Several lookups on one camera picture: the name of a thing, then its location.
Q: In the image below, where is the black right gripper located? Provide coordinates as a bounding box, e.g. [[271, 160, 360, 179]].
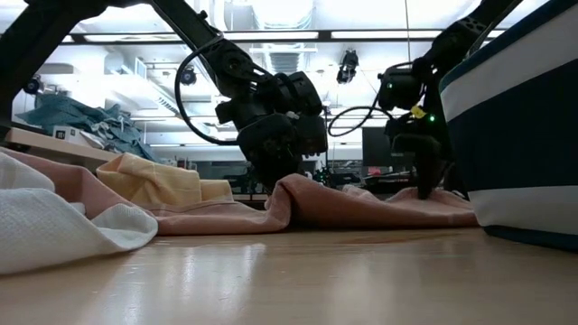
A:
[[387, 112, 452, 200]]

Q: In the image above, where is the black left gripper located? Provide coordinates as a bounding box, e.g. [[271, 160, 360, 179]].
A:
[[238, 112, 329, 190]]

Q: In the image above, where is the pink towel with white lines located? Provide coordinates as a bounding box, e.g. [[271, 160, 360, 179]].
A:
[[0, 146, 480, 237]]

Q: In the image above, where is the yellow towel with white lines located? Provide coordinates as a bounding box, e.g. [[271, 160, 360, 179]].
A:
[[96, 152, 235, 207]]

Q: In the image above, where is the white waffle towel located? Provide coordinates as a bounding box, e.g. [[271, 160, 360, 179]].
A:
[[0, 151, 159, 275]]

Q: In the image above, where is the black monitor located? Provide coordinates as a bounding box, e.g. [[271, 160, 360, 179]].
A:
[[360, 126, 395, 169]]

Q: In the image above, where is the navy and white fabric basket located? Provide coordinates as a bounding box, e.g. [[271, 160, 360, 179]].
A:
[[439, 0, 578, 253]]

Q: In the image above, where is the black round lamp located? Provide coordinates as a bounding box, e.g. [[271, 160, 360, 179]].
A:
[[23, 74, 44, 96], [180, 66, 199, 87]]

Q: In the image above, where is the teal cloth pile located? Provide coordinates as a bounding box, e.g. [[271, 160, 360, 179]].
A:
[[15, 93, 158, 163]]

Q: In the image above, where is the small white box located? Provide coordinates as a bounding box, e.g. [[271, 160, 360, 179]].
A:
[[52, 125, 106, 149]]

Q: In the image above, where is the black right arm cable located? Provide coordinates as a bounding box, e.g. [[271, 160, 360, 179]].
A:
[[328, 106, 394, 138]]

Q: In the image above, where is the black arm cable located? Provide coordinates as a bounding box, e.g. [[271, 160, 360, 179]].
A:
[[174, 34, 243, 146], [328, 106, 394, 138]]

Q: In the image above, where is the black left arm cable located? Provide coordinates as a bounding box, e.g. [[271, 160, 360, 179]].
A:
[[174, 34, 243, 146]]

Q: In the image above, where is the black hanging camera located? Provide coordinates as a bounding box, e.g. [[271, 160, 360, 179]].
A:
[[336, 48, 360, 86]]

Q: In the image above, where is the wooden workbench with grey frame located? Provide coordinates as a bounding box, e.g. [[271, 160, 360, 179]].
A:
[[0, 125, 123, 175]]

